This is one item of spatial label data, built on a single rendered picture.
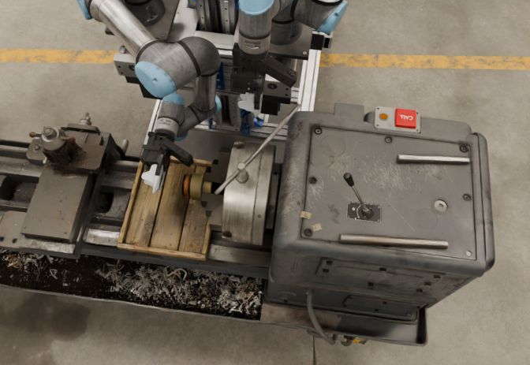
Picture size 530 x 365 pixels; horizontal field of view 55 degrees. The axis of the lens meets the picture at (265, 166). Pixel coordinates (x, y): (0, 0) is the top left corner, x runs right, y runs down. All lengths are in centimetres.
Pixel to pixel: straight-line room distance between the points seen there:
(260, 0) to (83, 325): 195
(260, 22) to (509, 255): 212
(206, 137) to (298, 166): 131
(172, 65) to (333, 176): 54
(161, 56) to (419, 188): 80
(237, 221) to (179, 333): 122
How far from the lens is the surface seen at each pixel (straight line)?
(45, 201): 184
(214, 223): 152
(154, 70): 143
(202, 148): 267
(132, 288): 210
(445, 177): 152
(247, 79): 127
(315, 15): 163
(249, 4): 116
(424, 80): 331
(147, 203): 183
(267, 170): 145
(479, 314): 281
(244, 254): 175
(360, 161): 147
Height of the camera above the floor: 254
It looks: 64 degrees down
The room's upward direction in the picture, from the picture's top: 2 degrees clockwise
